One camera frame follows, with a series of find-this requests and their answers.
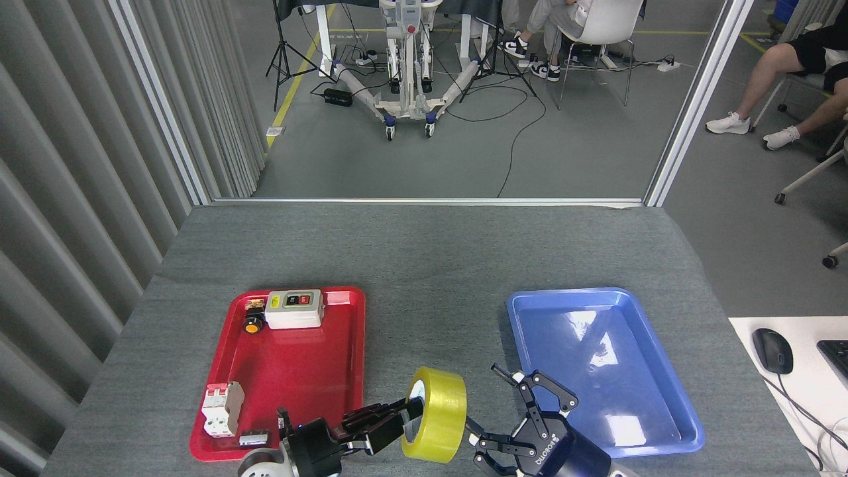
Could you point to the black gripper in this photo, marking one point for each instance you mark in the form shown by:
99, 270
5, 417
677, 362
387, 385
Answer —
315, 447
566, 457

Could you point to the yellow tape roll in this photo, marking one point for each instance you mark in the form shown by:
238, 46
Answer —
444, 417

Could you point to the red plastic tray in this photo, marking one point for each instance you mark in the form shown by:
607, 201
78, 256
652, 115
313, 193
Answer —
298, 371

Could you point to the small black silver block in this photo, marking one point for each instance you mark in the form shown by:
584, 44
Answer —
254, 439

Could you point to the blue plastic tray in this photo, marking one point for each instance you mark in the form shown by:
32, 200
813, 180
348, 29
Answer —
596, 318

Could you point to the white circuit breaker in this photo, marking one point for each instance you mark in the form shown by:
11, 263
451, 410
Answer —
222, 411

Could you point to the black yellow push button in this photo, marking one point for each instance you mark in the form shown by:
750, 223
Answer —
252, 324

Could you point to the small brown terminal part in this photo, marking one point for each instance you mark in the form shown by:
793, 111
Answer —
255, 304

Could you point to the white desk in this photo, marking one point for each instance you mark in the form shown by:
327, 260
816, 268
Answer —
748, 397

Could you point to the black computer mouse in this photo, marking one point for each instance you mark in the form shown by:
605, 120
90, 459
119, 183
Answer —
772, 351

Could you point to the white wheeled stand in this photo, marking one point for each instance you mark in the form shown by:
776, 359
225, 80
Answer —
404, 106

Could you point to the black keyboard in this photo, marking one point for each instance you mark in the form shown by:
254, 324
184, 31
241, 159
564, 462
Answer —
836, 354

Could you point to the black power adapter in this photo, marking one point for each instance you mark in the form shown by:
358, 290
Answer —
338, 97

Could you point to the white power strip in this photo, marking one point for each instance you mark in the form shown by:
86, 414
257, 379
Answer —
364, 61
669, 65

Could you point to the black tripod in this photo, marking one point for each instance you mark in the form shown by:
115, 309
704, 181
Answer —
285, 33
495, 53

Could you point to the grey white office chair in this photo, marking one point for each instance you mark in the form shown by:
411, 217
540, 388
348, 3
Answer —
811, 175

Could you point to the person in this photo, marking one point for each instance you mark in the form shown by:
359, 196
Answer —
768, 73
553, 13

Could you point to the black-covered white-legged table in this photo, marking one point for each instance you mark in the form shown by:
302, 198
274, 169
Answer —
371, 5

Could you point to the blue bin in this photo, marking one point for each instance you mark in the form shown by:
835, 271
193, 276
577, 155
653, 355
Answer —
787, 8

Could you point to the grey two-button switch box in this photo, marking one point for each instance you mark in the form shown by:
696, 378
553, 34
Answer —
295, 317

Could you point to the silver frame rail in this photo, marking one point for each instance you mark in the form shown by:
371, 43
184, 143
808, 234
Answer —
430, 201

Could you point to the silver frame post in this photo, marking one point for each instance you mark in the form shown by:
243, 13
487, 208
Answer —
695, 99
162, 99

